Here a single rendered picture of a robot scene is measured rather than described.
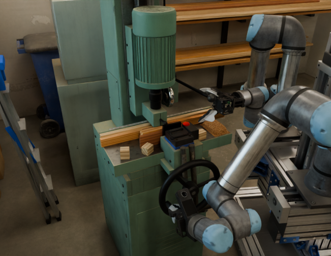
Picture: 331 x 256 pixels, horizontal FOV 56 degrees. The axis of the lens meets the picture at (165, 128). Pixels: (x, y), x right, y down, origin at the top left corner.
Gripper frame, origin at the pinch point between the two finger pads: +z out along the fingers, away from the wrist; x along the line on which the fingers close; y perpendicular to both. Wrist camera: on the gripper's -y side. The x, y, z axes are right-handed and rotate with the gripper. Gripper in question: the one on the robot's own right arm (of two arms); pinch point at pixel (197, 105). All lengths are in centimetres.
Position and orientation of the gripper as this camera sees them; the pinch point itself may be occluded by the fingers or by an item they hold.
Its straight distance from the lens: 133.3
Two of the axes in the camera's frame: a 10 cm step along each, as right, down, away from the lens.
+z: -9.0, 2.1, -3.9
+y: 4.4, 4.1, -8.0
